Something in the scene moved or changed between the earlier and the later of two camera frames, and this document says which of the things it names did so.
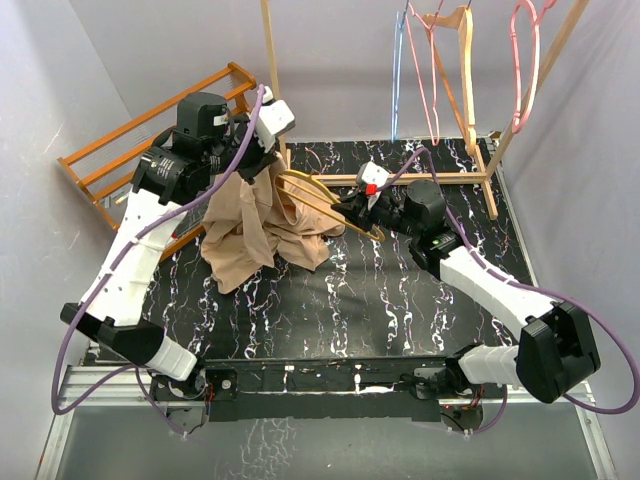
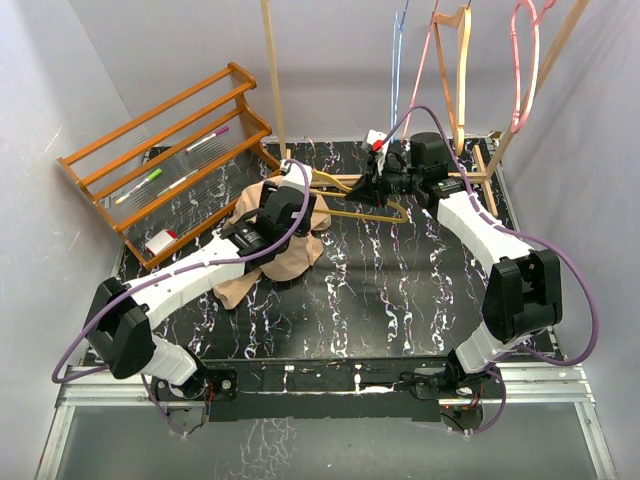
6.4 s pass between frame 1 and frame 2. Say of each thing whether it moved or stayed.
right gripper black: moved
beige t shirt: moved
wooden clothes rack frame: stayed
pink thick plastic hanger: stayed
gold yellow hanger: moved
